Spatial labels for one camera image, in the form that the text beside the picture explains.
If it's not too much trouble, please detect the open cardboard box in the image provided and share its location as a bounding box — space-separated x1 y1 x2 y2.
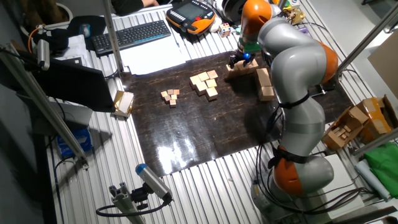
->
322 105 370 152

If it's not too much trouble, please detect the silver camera blue cap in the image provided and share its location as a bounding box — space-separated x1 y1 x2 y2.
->
135 163 174 202

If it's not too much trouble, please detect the orange black teach pendant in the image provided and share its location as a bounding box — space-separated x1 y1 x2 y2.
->
165 0 216 35

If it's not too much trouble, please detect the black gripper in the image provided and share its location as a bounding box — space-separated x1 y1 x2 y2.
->
228 52 256 70

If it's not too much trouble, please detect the green cloth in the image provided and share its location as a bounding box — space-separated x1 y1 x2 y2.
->
363 141 398 199

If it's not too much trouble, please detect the silver depth camera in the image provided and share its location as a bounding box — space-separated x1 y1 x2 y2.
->
36 39 51 72

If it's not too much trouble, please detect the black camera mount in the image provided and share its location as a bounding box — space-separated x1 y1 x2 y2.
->
130 183 150 211

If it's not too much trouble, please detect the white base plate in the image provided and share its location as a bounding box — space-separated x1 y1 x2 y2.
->
322 154 365 220

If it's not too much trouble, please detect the black cloth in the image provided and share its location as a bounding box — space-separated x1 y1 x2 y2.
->
32 27 70 53

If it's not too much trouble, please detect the grey computer mouse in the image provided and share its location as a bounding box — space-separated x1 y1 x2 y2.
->
78 23 92 39

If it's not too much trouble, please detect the cardboard box yellow tape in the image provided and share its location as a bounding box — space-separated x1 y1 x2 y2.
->
356 95 398 144

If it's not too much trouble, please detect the black filament spool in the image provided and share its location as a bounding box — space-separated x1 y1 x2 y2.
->
221 0 246 24

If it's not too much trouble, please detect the grey laptop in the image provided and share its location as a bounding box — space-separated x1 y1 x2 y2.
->
49 101 94 128

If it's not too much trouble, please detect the black metal bar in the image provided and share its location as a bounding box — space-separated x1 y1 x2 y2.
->
329 205 398 224

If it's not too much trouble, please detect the forearm in black sleeve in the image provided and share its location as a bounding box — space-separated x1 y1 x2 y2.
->
111 0 147 17

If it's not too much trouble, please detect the black computer keyboard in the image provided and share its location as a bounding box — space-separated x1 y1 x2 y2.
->
91 20 172 57

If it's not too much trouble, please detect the white round pot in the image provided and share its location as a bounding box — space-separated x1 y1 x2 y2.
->
18 2 74 38

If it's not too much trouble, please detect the short aluminium profile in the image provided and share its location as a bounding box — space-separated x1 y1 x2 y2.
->
108 182 147 224

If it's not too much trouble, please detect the gold metal object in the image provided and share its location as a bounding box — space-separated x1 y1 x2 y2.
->
284 8 307 26

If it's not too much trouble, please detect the large white paper sheet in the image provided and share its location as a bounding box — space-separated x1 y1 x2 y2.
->
119 35 191 76

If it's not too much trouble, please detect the gold white small box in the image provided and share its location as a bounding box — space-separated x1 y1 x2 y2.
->
111 90 136 119

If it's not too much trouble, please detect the blue tissue pack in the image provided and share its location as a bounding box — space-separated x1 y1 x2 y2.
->
56 128 93 159

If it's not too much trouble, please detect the black mouse pad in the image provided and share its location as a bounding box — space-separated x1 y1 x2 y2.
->
66 15 107 43

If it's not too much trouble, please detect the colourful puzzle cube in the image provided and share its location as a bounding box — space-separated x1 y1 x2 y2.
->
218 22 233 39

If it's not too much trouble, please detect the black laptop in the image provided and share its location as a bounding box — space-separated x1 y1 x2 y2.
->
29 58 116 113

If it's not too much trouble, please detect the orange camera cable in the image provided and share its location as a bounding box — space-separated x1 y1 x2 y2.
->
27 24 44 54

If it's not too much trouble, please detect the white paper stack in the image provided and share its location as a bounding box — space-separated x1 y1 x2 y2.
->
54 34 91 68

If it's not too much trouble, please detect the green flange adapter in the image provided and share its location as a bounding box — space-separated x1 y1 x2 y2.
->
243 42 262 54

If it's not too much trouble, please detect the black marble pattern mat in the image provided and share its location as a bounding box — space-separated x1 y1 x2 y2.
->
119 51 355 178

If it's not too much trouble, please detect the white paper roll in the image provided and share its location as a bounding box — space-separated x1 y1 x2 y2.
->
354 159 392 202

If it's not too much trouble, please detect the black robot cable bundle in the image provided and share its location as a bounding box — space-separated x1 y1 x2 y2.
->
254 142 377 217

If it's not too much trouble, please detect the flat cardboard sheet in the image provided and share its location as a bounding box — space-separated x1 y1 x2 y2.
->
368 39 398 94

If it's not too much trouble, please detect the black camera cable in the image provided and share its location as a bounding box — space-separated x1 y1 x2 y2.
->
95 194 172 218

